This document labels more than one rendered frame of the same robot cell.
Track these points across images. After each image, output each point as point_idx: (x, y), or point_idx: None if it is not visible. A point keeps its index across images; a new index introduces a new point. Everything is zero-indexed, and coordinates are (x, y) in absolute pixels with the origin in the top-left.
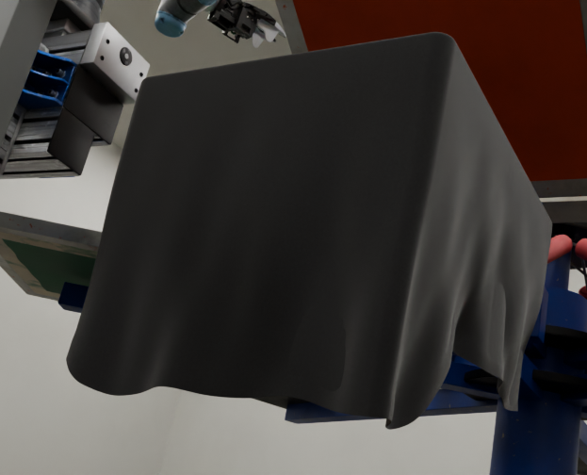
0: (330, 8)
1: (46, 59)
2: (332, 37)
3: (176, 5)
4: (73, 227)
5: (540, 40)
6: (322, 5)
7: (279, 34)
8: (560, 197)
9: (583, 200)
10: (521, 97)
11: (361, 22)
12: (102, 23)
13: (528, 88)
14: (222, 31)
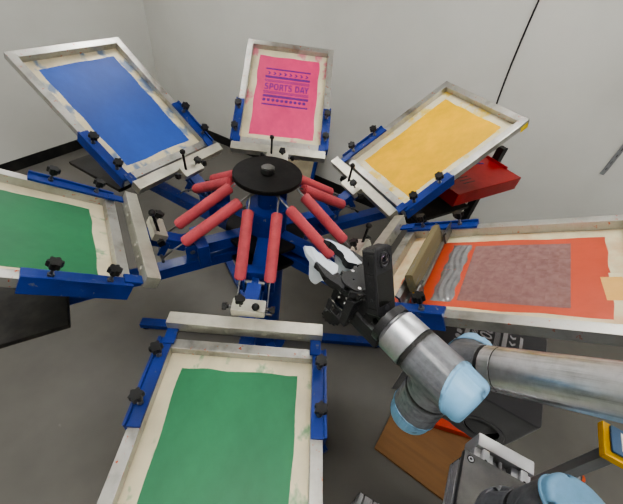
0: (495, 306)
1: None
2: (475, 307)
3: None
4: None
5: (475, 244)
6: (497, 309)
7: (328, 247)
8: (392, 240)
9: (396, 237)
10: (447, 251)
11: (485, 294)
12: (533, 467)
13: (452, 249)
14: (345, 324)
